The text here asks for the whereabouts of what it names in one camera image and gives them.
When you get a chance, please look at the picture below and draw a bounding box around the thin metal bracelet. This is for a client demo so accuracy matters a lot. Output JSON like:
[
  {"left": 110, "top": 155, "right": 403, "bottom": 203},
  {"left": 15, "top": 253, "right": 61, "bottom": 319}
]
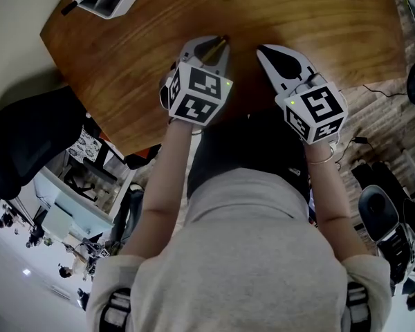
[{"left": 307, "top": 151, "right": 335, "bottom": 166}]

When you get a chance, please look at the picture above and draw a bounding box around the white desk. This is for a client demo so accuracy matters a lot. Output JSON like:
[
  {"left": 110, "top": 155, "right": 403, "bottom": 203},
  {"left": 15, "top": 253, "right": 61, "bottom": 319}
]
[{"left": 33, "top": 165, "right": 136, "bottom": 228}]

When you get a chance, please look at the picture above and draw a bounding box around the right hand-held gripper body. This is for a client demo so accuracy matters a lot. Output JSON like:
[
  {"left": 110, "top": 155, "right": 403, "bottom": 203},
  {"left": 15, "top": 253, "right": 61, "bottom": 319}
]
[{"left": 274, "top": 72, "right": 349, "bottom": 146}]

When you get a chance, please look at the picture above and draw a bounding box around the black white shoulder strap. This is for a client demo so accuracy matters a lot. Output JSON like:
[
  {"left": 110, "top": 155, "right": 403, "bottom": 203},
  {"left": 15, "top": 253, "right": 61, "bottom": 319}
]
[
  {"left": 345, "top": 279, "right": 373, "bottom": 332},
  {"left": 100, "top": 286, "right": 133, "bottom": 332}
]

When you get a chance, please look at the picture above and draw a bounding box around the person's right forearm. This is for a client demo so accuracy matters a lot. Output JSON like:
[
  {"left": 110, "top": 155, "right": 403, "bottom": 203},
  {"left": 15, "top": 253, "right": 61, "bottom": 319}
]
[{"left": 302, "top": 140, "right": 369, "bottom": 259}]

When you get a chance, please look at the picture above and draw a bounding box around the wooden table with black legs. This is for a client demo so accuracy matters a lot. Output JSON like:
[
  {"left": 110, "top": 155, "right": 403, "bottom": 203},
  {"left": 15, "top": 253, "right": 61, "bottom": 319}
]
[{"left": 39, "top": 0, "right": 407, "bottom": 157}]

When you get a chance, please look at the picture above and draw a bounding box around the black white floral cushion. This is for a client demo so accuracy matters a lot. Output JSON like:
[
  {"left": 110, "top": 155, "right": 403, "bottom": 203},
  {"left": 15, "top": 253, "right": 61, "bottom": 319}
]
[{"left": 66, "top": 127, "right": 103, "bottom": 163}]

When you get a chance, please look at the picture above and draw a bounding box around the black floor cable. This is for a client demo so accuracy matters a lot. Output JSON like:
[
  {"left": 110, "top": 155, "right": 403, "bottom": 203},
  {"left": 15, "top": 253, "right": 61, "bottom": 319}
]
[{"left": 334, "top": 134, "right": 375, "bottom": 166}]

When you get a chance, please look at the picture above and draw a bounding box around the person's left forearm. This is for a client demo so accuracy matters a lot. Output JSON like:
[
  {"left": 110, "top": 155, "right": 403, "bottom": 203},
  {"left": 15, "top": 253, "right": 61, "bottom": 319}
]
[{"left": 118, "top": 119, "right": 199, "bottom": 257}]

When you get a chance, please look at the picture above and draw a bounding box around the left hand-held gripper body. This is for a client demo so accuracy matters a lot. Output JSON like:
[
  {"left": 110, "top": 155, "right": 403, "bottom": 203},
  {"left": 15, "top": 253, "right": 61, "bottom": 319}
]
[{"left": 158, "top": 59, "right": 234, "bottom": 128}]

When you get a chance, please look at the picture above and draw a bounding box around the person's grey sweatshirt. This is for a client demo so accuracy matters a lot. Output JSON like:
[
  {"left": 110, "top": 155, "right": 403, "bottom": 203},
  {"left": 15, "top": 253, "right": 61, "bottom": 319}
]
[{"left": 86, "top": 167, "right": 392, "bottom": 332}]

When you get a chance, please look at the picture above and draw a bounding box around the white black office chair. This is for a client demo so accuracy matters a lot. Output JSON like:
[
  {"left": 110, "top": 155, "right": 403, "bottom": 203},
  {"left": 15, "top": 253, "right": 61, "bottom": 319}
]
[{"left": 357, "top": 184, "right": 415, "bottom": 287}]

